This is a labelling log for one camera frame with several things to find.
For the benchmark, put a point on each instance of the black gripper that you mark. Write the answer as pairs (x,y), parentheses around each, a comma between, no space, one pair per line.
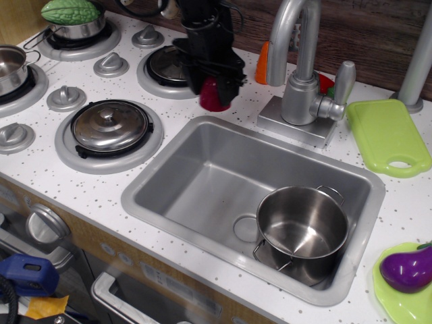
(208,52)

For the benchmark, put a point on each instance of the red toy sweet potato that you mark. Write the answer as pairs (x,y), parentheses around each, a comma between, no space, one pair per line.
(209,98)

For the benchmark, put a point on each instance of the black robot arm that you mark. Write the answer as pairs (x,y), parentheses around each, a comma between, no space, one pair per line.
(204,14)

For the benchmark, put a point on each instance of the back steel pot lid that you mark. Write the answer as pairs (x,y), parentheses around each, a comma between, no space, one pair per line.
(163,67)

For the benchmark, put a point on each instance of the steel pot lid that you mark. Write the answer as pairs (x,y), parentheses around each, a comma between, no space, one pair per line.
(110,128)
(163,67)

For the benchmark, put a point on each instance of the front steel pot lid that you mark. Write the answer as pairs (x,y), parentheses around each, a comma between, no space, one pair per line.
(110,128)

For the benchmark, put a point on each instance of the grey toy sink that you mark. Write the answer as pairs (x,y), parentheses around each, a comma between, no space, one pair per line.
(206,185)

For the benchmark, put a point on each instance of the steel pot in sink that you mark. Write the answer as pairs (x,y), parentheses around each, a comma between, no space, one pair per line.
(303,229)

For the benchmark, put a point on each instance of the steel pot at left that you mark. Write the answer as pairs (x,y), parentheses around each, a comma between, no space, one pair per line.
(14,67)

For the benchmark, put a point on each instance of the orange toy carrot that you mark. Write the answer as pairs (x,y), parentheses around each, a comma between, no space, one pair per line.
(261,65)

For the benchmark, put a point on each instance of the grey stove knob back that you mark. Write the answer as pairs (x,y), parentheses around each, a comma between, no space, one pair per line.
(148,38)

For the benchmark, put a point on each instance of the grey stove knob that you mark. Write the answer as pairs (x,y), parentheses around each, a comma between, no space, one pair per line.
(111,66)
(66,98)
(148,38)
(15,138)

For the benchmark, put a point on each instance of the hanging steel spoon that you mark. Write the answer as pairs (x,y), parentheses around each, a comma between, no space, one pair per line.
(171,10)

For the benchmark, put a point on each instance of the silver toy faucet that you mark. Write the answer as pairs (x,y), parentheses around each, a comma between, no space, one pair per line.
(303,113)

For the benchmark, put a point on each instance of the grey stove knob middle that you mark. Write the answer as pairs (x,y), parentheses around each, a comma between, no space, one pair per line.
(111,66)

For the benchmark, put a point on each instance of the small steel saucepan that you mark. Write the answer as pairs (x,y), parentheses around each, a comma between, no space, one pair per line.
(70,33)

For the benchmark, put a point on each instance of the grey stove knob lower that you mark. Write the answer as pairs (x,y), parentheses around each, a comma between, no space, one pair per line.
(66,98)

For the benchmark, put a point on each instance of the green toy bitter gourd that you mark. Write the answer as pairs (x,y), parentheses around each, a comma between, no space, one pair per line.
(70,12)

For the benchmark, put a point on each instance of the green cutting board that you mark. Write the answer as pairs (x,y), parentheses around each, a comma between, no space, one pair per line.
(387,138)

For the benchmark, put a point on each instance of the grey stove knob front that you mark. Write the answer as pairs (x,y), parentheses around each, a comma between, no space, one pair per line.
(15,138)

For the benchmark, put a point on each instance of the silver oven knob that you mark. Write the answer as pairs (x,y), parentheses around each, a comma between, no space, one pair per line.
(45,226)

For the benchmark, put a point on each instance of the blue clamp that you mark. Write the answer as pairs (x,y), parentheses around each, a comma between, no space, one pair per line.
(30,275)

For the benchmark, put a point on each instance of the green plate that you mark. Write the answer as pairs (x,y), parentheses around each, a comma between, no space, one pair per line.
(401,307)

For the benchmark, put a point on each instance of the purple toy eggplant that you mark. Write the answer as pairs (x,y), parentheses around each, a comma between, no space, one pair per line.
(408,272)

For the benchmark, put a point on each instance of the yellow tape piece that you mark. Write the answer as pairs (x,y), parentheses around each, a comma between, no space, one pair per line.
(43,307)

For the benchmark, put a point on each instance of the grey post with base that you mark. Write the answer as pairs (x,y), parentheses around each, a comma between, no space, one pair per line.
(417,72)

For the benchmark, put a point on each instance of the silver oven door handle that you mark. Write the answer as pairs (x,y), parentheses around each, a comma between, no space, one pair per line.
(100,291)

